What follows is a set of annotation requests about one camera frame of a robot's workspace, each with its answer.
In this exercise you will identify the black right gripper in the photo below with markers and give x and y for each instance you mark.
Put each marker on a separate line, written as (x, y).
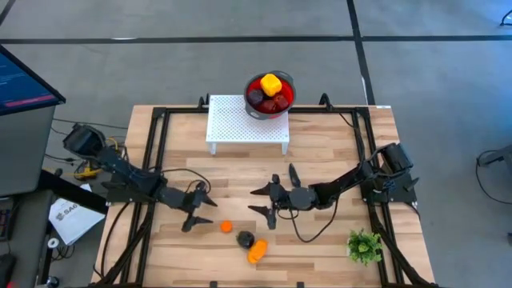
(282, 200)

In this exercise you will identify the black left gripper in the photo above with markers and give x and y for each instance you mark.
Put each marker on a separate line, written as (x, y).
(194, 202)

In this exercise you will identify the dark red bell pepper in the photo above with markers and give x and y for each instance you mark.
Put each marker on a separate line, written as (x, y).
(267, 106)

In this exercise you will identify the red apple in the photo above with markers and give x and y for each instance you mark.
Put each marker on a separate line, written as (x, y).
(281, 102)

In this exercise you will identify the purple plum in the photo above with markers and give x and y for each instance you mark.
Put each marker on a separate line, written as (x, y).
(254, 97)

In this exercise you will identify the red collapsible bowl grey rim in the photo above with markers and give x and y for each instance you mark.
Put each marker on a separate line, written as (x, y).
(290, 92)

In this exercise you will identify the yellow bell pepper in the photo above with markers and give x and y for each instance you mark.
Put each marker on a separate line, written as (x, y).
(270, 85)

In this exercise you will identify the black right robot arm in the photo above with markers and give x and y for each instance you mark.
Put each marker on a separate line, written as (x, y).
(344, 182)

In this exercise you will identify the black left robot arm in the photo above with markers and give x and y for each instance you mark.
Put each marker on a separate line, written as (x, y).
(132, 176)

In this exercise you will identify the small orange fruit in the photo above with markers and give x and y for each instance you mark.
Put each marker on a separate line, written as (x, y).
(226, 226)

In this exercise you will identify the black avocado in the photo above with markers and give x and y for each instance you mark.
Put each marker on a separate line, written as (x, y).
(245, 239)

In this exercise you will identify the orange bell pepper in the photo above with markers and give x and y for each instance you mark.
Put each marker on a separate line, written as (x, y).
(258, 250)

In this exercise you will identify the white perforated riser shelf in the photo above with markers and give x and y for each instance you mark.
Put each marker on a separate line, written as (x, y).
(228, 128)

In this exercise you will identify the small green potted plant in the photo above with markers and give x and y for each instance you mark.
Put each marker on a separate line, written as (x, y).
(364, 247)

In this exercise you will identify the white paper booklet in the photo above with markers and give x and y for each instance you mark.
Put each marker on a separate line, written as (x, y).
(74, 224)

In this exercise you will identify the white tape roll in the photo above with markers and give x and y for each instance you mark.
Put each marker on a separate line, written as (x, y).
(50, 243)

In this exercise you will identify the dark desk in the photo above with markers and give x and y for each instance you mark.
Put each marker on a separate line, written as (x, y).
(30, 240)

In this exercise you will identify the black keyboard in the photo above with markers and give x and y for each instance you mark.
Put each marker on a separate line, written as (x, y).
(5, 220)

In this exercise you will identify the black computer mouse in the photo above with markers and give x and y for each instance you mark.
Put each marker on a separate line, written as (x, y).
(6, 270)

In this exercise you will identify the computer monitor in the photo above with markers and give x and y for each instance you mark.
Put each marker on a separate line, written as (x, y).
(20, 84)

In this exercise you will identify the grey stand foot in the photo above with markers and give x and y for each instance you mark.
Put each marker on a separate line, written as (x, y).
(496, 156)

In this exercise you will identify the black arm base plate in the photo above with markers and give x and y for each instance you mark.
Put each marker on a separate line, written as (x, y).
(132, 196)
(402, 194)

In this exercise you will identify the black aluminium table frame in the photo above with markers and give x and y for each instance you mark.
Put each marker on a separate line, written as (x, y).
(184, 110)

